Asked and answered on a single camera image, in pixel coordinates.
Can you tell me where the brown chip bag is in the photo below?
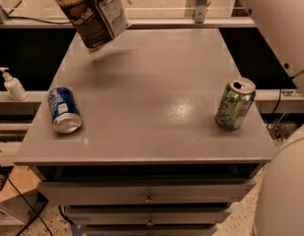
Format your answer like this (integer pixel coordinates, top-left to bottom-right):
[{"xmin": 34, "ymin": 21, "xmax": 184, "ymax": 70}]
[{"xmin": 54, "ymin": 0, "xmax": 132, "ymax": 52}]

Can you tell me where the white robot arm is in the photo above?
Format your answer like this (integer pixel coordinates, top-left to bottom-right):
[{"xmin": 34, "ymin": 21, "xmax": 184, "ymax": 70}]
[{"xmin": 239, "ymin": 0, "xmax": 304, "ymax": 96}]

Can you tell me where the grey drawer cabinet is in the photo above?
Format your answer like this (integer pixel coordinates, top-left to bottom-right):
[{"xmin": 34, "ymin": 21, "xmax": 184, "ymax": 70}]
[{"xmin": 16, "ymin": 29, "xmax": 275, "ymax": 236}]

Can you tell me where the green soda can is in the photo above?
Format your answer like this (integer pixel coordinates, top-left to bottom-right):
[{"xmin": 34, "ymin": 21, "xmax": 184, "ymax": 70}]
[{"xmin": 214, "ymin": 78, "xmax": 256, "ymax": 131}]

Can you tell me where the blue soda can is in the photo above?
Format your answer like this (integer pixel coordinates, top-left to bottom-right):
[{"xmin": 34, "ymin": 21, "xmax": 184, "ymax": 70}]
[{"xmin": 48, "ymin": 87, "xmax": 82, "ymax": 134}]

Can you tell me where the metal drawer knob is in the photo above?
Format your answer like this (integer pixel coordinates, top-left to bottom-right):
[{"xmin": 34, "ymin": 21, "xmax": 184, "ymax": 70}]
[
  {"xmin": 147, "ymin": 219, "xmax": 154, "ymax": 227},
  {"xmin": 145, "ymin": 195, "xmax": 153, "ymax": 204}
]

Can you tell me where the lower metal drawer knob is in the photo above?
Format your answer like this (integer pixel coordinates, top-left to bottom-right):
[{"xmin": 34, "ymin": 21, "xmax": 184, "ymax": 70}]
[{"xmin": 147, "ymin": 219, "xmax": 154, "ymax": 227}]

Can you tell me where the white pump bottle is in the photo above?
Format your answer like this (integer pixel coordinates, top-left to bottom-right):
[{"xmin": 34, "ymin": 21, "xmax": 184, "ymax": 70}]
[{"xmin": 0, "ymin": 67, "xmax": 27, "ymax": 101}]

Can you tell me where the cardboard box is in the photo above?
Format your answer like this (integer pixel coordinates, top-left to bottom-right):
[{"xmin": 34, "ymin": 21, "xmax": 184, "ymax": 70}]
[{"xmin": 0, "ymin": 166, "xmax": 40, "ymax": 226}]

